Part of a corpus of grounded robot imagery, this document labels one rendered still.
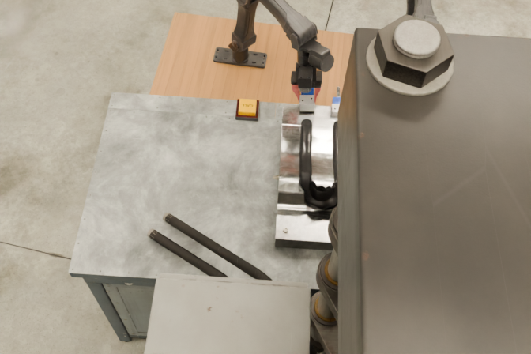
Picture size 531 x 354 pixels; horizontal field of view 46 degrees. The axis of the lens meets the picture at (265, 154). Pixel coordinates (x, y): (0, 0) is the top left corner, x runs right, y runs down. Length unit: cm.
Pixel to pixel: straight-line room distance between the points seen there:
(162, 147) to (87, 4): 182
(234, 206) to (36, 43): 199
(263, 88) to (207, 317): 128
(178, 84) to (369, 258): 175
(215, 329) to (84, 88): 241
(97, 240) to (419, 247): 148
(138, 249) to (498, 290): 147
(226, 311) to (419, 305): 60
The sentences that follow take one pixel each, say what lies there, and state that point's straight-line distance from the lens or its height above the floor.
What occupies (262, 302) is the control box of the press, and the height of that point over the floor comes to 147.
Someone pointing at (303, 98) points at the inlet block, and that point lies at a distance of 213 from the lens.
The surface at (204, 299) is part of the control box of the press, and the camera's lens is 123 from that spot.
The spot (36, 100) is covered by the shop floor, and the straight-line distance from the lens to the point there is 348.
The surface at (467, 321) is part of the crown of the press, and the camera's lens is 69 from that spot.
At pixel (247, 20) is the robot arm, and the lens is 220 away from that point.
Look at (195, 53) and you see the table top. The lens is 246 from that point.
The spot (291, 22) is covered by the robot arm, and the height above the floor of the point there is 122.
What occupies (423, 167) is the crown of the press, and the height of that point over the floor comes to 201.
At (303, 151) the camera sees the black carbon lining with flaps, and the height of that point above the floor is 88.
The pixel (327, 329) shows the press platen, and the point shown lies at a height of 104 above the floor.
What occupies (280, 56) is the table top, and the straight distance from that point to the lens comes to 245.
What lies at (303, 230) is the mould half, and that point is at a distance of 197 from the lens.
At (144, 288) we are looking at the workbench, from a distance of 215.
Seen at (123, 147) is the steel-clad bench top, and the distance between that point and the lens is 223.
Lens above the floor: 263
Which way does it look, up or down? 57 degrees down
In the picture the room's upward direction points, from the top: 3 degrees clockwise
